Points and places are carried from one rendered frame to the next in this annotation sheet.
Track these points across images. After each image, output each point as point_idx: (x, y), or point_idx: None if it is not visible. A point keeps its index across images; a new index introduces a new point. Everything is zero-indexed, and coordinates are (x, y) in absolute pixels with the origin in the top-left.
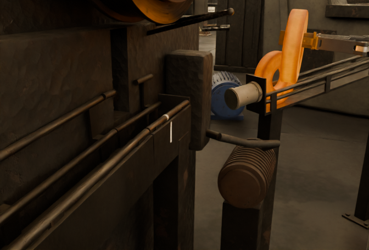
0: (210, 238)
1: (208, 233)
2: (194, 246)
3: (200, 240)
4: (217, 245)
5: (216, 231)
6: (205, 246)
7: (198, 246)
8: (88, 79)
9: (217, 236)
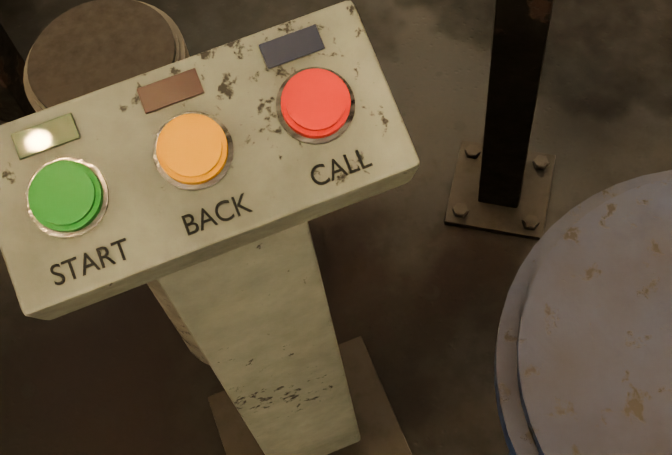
0: None
1: None
2: None
3: None
4: None
5: None
6: None
7: None
8: None
9: None
